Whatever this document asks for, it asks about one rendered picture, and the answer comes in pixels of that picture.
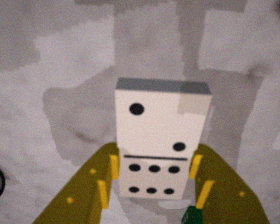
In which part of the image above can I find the green die with white pips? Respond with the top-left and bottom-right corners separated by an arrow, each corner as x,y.
181,206 -> 203,224

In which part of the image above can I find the white domino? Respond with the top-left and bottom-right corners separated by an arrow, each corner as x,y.
115,77 -> 212,200

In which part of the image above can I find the black aa battery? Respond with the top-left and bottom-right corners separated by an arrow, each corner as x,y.
0,170 -> 5,196

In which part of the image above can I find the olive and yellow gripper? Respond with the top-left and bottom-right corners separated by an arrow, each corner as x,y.
32,142 -> 270,224

